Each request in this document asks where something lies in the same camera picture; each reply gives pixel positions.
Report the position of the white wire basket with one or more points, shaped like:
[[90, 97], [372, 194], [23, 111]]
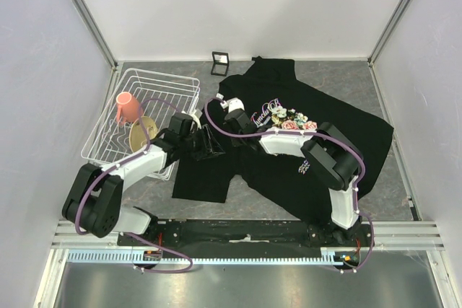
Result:
[[165, 93]]

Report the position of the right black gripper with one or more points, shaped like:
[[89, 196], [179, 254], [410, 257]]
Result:
[[234, 141]]

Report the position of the small black open box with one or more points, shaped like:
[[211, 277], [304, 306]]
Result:
[[220, 63]]

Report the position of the pink plastic cup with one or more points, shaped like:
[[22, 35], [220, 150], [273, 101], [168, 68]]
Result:
[[128, 108]]

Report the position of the toothed aluminium cable rail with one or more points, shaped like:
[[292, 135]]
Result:
[[141, 257]]

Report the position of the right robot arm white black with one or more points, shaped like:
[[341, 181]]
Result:
[[332, 157]]

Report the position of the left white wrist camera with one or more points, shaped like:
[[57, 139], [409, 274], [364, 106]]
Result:
[[195, 115]]

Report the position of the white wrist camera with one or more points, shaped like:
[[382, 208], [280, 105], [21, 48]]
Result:
[[232, 105], [195, 115]]

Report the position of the tan round plate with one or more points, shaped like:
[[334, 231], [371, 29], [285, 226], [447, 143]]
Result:
[[137, 138]]

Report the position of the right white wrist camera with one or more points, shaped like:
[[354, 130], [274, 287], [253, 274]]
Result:
[[232, 105]]

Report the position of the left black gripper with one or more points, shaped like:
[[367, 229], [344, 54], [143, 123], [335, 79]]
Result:
[[210, 147]]

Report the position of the black printed t-shirt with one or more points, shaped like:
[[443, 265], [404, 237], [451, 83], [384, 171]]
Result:
[[272, 96]]

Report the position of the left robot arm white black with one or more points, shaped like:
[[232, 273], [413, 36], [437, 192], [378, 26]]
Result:
[[94, 203]]

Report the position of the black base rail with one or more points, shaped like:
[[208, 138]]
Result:
[[175, 233]]

